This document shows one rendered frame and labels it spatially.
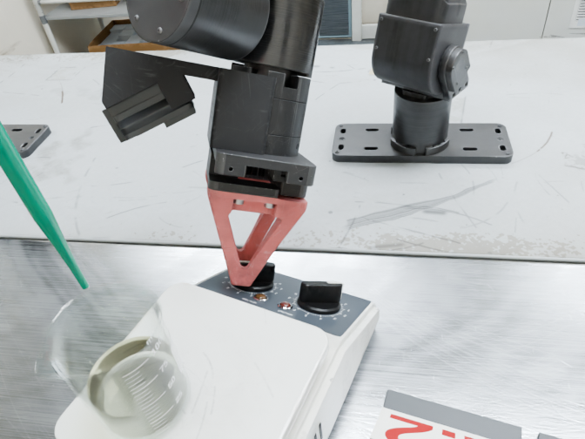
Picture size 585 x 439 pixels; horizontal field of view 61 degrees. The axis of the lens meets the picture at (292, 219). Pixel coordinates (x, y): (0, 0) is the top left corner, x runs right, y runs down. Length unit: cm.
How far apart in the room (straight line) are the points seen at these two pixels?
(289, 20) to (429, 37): 19
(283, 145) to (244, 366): 14
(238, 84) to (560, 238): 33
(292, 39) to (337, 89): 41
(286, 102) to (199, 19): 9
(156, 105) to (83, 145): 39
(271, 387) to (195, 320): 7
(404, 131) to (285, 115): 26
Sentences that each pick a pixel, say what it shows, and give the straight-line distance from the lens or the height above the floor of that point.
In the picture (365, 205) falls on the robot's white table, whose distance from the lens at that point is 52.
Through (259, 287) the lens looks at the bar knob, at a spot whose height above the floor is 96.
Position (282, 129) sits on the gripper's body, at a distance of 33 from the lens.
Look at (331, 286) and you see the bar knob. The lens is 36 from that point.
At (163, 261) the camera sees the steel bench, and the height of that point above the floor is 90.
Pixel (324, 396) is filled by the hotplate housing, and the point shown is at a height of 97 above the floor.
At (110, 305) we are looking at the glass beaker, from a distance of 27.
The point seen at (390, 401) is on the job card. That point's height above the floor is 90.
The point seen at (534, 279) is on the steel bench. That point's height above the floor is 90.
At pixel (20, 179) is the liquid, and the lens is 19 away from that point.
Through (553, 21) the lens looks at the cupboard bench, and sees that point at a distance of 276.
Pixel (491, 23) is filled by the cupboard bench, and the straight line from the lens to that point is 270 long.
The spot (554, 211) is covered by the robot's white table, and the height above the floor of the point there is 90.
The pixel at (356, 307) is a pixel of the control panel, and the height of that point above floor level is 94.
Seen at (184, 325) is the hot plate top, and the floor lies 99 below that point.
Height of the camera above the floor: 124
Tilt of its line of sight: 41 degrees down
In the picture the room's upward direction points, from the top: 7 degrees counter-clockwise
